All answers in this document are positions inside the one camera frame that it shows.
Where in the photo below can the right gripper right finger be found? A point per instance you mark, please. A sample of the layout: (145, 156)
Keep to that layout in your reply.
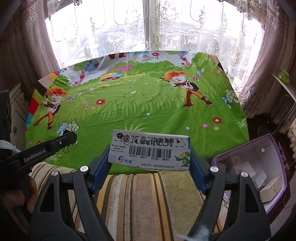
(246, 217)

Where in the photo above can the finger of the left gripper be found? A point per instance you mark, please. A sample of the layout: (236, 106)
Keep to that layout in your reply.
(30, 157)

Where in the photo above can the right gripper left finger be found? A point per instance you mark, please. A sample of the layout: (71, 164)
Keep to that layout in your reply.
(66, 209)

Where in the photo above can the white green medicine box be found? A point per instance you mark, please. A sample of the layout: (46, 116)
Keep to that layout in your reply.
(153, 151)

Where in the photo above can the person's left hand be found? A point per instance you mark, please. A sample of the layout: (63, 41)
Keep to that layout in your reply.
(16, 198)

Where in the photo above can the large beige cardboard box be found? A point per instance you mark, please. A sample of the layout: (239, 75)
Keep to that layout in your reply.
(268, 192)

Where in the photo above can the white square socket box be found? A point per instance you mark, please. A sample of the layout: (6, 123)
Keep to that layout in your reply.
(259, 179)

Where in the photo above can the cream drawer cabinet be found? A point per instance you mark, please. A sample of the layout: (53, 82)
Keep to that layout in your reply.
(19, 112)

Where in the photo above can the white box with pink stain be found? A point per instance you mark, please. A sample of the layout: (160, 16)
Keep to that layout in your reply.
(246, 167)

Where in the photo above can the purple cardboard storage box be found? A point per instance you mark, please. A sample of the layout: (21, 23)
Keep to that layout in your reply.
(263, 154)

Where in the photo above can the white cube box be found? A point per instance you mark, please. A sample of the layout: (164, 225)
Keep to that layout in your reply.
(232, 161)

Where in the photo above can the striped beige sofa cushion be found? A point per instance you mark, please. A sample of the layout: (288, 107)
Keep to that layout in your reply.
(153, 206)

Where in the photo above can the pink drape left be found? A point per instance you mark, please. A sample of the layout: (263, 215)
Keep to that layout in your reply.
(26, 51)

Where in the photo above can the pink drape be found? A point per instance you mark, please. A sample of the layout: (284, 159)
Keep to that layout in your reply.
(26, 51)
(261, 92)

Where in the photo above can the pink drape right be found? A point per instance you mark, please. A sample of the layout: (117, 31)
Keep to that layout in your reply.
(261, 92)

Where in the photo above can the green cartoon print cloth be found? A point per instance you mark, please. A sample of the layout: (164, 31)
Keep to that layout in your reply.
(170, 92)

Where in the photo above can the green item on shelf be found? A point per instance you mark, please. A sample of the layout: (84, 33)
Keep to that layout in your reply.
(283, 76)

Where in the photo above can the white lace curtain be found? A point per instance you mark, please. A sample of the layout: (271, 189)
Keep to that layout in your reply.
(80, 30)

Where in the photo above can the white wall shelf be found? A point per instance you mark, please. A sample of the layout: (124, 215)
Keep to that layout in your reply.
(288, 87)

